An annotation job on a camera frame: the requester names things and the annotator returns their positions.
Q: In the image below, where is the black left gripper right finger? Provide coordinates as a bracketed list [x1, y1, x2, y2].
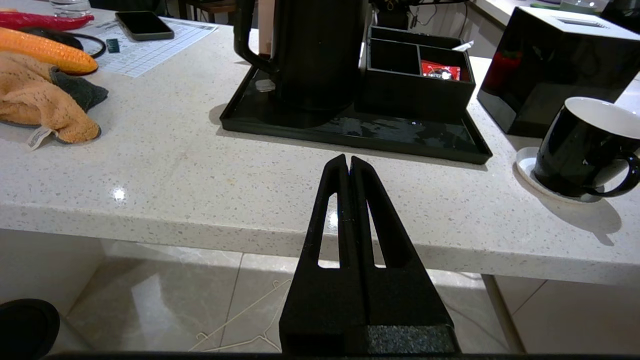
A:
[350, 156, 455, 328]

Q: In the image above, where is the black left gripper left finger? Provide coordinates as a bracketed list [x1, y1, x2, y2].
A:
[279, 154, 364, 353]

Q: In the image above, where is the black electric kettle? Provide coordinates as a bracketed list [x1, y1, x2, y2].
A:
[234, 0, 371, 113]

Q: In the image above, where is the red tea packet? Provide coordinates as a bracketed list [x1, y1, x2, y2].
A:
[421, 59, 462, 81]

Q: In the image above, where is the black serving tray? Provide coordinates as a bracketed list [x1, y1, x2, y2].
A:
[220, 65, 493, 165]

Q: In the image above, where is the white round saucer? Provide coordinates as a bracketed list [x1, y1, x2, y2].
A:
[516, 146, 603, 203]

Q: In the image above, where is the black compartment organizer box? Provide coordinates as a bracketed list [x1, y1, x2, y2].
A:
[364, 26, 477, 121]

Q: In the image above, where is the black mug white inside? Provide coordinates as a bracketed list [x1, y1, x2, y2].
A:
[534, 96, 640, 198]

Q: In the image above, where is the black tissue box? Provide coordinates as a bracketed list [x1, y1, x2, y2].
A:
[476, 6, 640, 138]

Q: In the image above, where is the printed white paper sheet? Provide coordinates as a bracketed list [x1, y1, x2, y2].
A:
[75, 19, 219, 78]

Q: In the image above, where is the dark grey cloth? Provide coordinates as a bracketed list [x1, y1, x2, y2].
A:
[50, 70, 109, 113]

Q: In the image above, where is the smartphone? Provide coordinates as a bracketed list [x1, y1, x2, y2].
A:
[115, 11, 175, 42]

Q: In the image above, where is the tan cloth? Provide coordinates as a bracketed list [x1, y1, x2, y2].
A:
[0, 51, 102, 151]

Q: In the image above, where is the plastic water bottle red cap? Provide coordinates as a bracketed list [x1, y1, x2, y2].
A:
[49, 0, 92, 18]

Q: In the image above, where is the red elongated object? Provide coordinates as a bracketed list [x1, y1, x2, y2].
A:
[0, 11, 95, 32]

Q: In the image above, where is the white wire clothes hanger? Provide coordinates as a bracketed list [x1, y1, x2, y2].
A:
[189, 279, 292, 353]

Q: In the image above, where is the black cable loop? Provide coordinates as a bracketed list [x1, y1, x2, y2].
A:
[20, 27, 107, 59]

